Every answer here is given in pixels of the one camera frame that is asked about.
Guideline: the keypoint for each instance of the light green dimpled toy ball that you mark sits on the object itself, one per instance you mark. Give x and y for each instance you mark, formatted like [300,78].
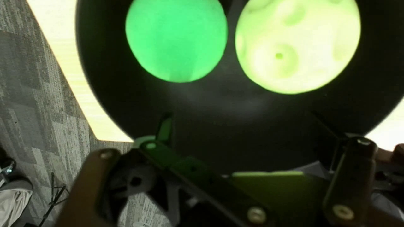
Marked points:
[297,45]

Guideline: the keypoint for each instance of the green round toy fruit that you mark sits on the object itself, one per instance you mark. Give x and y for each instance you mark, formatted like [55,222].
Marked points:
[177,37]

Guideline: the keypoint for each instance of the black plastic bowl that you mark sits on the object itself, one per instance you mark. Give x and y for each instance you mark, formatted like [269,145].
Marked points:
[235,126]

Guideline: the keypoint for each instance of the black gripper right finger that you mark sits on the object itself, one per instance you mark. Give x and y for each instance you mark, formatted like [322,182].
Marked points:
[354,180]

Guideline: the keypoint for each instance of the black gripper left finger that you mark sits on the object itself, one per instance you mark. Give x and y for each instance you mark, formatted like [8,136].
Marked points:
[197,184]

